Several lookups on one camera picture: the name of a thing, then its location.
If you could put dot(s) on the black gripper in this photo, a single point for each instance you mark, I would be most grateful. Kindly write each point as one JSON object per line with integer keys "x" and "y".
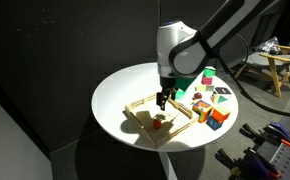
{"x": 168, "y": 90}

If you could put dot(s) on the orange-red toy strawberry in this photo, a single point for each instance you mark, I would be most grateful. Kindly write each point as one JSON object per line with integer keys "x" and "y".
{"x": 157, "y": 124}

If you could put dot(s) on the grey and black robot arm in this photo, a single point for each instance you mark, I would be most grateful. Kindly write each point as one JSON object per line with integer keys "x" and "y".
{"x": 184, "y": 52}

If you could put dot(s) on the wooden tray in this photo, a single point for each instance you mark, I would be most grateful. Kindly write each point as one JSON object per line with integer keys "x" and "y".
{"x": 175, "y": 118}

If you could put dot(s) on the green plastic bowl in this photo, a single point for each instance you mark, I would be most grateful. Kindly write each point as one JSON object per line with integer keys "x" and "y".
{"x": 180, "y": 94}

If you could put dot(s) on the dark red toy plum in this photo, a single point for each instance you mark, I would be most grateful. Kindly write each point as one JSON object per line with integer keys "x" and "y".
{"x": 197, "y": 96}

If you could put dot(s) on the lime green rubber block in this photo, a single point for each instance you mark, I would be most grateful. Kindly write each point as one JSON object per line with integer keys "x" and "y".
{"x": 200, "y": 88}

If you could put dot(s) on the colourful bear fabric cube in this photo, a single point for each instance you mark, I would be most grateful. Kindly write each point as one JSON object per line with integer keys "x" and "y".
{"x": 203, "y": 109}

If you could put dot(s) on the magenta rubber block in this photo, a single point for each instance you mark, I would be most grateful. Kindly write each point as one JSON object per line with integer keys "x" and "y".
{"x": 206, "y": 80}

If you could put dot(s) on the grey rubber block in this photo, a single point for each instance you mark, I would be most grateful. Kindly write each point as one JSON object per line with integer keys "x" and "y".
{"x": 209, "y": 88}

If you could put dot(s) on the round white table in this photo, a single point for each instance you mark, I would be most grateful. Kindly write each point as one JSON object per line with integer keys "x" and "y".
{"x": 136, "y": 82}

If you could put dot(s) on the dark fabric number cube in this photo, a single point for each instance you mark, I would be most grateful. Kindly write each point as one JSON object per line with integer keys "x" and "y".
{"x": 221, "y": 94}

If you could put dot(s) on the orange and blue block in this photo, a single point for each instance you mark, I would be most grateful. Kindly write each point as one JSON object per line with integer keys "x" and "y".
{"x": 217, "y": 117}

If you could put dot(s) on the black clamp lower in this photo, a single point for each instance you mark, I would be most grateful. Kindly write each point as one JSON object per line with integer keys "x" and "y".
{"x": 252, "y": 166}

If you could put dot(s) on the wooden chair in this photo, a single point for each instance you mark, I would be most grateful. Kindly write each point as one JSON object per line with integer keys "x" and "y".
{"x": 271, "y": 61}

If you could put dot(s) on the black perforated board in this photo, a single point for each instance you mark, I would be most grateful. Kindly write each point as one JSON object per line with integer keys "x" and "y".
{"x": 278, "y": 155}

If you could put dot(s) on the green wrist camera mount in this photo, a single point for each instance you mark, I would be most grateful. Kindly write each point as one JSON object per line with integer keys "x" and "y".
{"x": 182, "y": 83}

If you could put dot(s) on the orange handled clamp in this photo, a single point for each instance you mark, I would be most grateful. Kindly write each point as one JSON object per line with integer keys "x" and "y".
{"x": 272, "y": 132}

